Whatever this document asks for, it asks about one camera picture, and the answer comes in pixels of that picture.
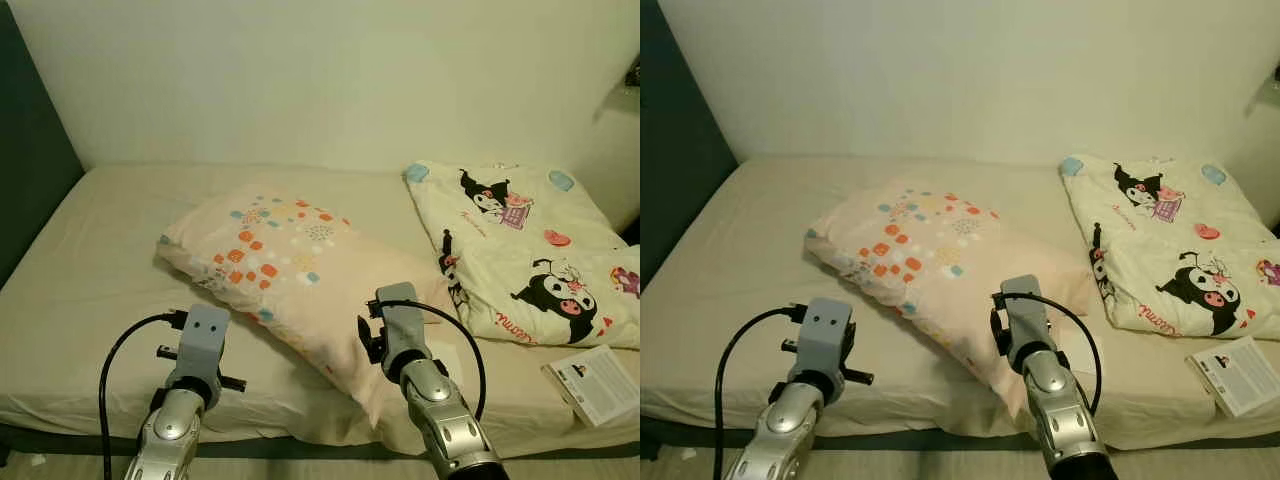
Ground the pink pillow with orange dots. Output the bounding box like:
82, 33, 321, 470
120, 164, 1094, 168
803, 178, 1096, 421
155, 183, 461, 426

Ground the white paperback book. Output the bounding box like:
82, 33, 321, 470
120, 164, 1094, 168
542, 345, 641, 428
1187, 335, 1280, 419

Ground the bed with beige sheet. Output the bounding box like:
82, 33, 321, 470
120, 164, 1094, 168
640, 155, 1280, 451
0, 160, 641, 446

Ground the cream cartoon print blanket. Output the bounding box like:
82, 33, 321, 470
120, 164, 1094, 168
1060, 153, 1280, 339
403, 160, 641, 349

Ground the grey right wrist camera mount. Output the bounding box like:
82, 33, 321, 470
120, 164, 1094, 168
1000, 275, 1053, 351
375, 285, 433, 366

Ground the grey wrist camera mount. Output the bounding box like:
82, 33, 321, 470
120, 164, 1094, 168
800, 297, 853, 381
178, 305, 231, 386
1000, 275, 1053, 351
375, 285, 433, 366

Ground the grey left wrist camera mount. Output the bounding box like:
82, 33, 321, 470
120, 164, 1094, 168
800, 297, 853, 381
178, 305, 231, 386

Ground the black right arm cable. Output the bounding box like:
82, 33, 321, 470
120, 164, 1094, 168
378, 298, 488, 421
995, 292, 1103, 416

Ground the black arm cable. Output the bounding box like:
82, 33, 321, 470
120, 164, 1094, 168
378, 298, 488, 421
98, 310, 191, 480
713, 305, 809, 480
995, 292, 1103, 416

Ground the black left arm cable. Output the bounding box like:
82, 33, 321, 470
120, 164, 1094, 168
713, 305, 809, 480
98, 310, 191, 480

